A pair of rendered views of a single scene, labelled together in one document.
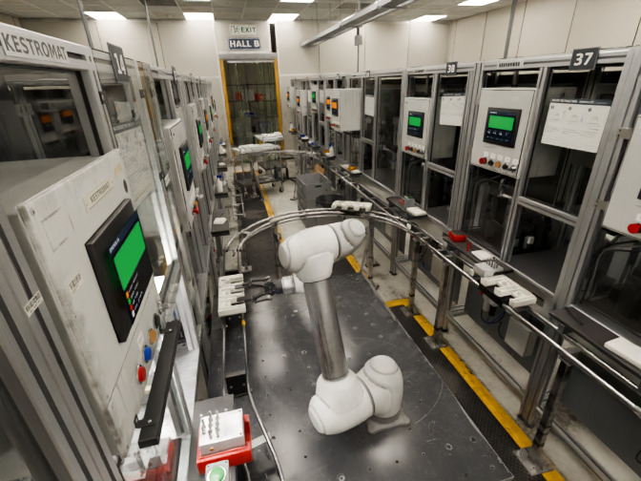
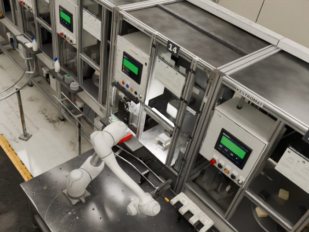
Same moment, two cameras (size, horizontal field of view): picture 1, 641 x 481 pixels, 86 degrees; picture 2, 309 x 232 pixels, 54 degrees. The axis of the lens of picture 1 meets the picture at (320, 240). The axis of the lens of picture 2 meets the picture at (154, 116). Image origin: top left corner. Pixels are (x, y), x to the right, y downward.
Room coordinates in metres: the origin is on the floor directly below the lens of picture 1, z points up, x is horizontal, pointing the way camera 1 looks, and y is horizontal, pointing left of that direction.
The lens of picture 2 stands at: (2.58, -0.72, 3.02)
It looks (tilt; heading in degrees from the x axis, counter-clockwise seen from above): 40 degrees down; 143
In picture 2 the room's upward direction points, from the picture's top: 11 degrees clockwise
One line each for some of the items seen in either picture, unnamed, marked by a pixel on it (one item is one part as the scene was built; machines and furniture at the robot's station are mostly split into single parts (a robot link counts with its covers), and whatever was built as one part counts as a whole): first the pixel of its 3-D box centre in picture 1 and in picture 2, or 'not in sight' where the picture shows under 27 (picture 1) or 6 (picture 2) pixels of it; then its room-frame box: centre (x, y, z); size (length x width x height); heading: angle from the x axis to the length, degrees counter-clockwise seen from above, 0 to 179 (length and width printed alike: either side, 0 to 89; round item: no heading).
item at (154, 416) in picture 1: (160, 368); (125, 91); (0.60, 0.37, 1.37); 0.36 x 0.04 x 0.04; 13
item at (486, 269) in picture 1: (488, 266); not in sight; (1.78, -1.00, 0.92); 0.13 x 0.10 x 0.09; 103
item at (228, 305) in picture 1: (232, 296); (191, 213); (1.67, 0.52, 0.84); 0.36 x 0.14 x 0.10; 13
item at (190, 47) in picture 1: (140, 102); not in sight; (8.67, 4.08, 1.65); 3.78 x 0.08 x 3.30; 103
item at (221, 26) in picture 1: (243, 36); not in sight; (9.26, 1.64, 2.96); 1.23 x 0.08 x 0.68; 103
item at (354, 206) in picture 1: (351, 208); not in sight; (3.13, -0.31, 0.84); 0.37 x 0.14 x 0.10; 71
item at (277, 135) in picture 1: (271, 155); not in sight; (7.95, 1.05, 0.48); 0.84 x 0.58 x 0.97; 21
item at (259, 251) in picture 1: (254, 208); not in sight; (5.65, 1.13, 0.01); 5.85 x 0.59 x 0.01; 13
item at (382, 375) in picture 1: (381, 383); (77, 181); (1.01, -0.22, 0.85); 0.18 x 0.16 x 0.22; 119
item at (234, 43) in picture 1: (244, 44); not in sight; (9.20, 1.62, 2.81); 0.75 x 0.04 x 0.25; 103
